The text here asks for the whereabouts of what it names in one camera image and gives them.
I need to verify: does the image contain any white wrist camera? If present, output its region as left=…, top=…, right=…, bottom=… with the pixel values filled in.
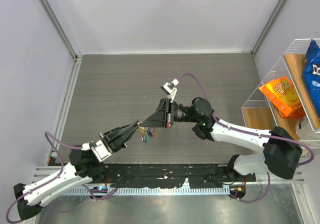
left=161, top=79, right=179, bottom=103
left=81, top=140, right=112, bottom=163

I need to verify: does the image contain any blue chip bag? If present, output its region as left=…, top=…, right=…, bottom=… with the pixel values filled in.
left=302, top=39, right=320, bottom=116

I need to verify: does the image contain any orange Scrub Daddy box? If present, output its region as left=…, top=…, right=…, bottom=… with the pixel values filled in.
left=258, top=76, right=306, bottom=119

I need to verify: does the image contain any key with yellow tag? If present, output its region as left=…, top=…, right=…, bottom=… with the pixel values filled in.
left=140, top=127, right=146, bottom=136

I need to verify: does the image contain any white slotted cable duct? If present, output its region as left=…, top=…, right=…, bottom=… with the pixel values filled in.
left=63, top=184, right=230, bottom=196

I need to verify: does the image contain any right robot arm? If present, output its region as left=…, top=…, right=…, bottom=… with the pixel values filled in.
left=140, top=97, right=302, bottom=181

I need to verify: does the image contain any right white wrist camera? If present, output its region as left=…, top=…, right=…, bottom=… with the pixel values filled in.
left=161, top=79, right=179, bottom=103

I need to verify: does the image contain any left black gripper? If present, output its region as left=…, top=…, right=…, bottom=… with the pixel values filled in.
left=95, top=121, right=140, bottom=154

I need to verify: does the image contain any keyring with tagged keys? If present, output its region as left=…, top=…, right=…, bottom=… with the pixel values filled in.
left=139, top=123, right=156, bottom=144

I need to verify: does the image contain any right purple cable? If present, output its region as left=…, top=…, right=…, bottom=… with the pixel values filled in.
left=177, top=73, right=315, bottom=204

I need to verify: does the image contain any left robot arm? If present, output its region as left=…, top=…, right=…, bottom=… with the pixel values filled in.
left=13, top=122, right=139, bottom=221

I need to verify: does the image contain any wire shelf rack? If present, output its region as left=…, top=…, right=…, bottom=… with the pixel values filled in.
left=242, top=39, right=320, bottom=155

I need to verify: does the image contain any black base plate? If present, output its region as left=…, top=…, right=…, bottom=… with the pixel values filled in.
left=94, top=163, right=256, bottom=189

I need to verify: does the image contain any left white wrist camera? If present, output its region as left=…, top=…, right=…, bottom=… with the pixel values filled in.
left=81, top=140, right=112, bottom=163

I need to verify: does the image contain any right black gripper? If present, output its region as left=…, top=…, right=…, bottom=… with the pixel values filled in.
left=142, top=97, right=200, bottom=128

